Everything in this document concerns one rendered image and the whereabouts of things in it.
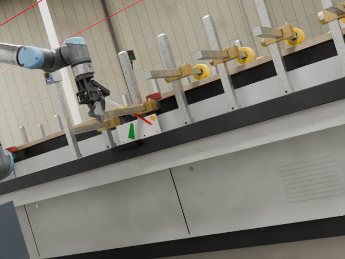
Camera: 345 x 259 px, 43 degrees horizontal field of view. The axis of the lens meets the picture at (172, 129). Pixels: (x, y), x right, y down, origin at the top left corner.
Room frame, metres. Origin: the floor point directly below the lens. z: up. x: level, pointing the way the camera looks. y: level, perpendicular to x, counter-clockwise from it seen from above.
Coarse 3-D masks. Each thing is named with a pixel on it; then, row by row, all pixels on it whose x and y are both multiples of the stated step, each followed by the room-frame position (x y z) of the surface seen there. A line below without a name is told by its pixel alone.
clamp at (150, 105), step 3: (144, 102) 2.18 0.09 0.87; (147, 102) 2.17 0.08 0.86; (150, 102) 2.17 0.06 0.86; (153, 102) 2.19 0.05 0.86; (135, 105) 2.21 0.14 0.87; (147, 105) 2.17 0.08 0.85; (150, 105) 2.16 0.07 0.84; (153, 105) 2.18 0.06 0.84; (156, 105) 2.20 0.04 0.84; (147, 108) 2.18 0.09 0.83; (150, 108) 2.17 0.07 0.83; (153, 108) 2.17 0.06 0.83; (156, 108) 2.20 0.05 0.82; (144, 111) 2.19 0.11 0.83; (147, 111) 2.18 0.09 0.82; (150, 111) 2.22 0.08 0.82; (132, 114) 2.23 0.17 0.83; (138, 114) 2.21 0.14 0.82
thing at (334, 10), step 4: (324, 0) 1.45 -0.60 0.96; (328, 0) 1.44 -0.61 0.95; (332, 0) 1.46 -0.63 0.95; (324, 4) 1.45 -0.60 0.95; (328, 4) 1.44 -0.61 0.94; (332, 4) 1.44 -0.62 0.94; (336, 4) 1.51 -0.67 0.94; (340, 4) 1.59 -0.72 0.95; (324, 8) 1.45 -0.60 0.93; (328, 8) 1.46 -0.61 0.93; (332, 8) 1.48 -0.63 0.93; (336, 8) 1.50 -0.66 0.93; (340, 8) 1.57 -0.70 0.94; (344, 8) 1.66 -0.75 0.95; (332, 12) 1.57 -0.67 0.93; (336, 12) 1.59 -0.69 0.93; (340, 12) 1.62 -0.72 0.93; (344, 12) 1.65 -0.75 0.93
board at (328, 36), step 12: (324, 36) 1.89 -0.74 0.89; (288, 48) 1.98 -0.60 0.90; (300, 48) 1.95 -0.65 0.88; (264, 60) 2.04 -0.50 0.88; (192, 84) 2.25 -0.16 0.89; (204, 84) 2.24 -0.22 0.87; (168, 96) 2.33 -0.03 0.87; (96, 120) 2.61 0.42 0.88; (60, 132) 2.77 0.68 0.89; (24, 144) 2.96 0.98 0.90
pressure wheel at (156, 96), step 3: (153, 93) 2.29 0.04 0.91; (156, 93) 2.26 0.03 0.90; (159, 93) 2.28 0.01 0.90; (147, 96) 2.26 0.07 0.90; (150, 96) 2.25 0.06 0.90; (153, 96) 2.25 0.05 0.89; (156, 96) 2.26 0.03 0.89; (159, 96) 2.27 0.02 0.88; (147, 99) 2.27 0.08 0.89; (153, 99) 2.25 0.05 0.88; (156, 99) 2.26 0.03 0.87; (159, 99) 2.31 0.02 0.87; (159, 114) 2.30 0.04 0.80
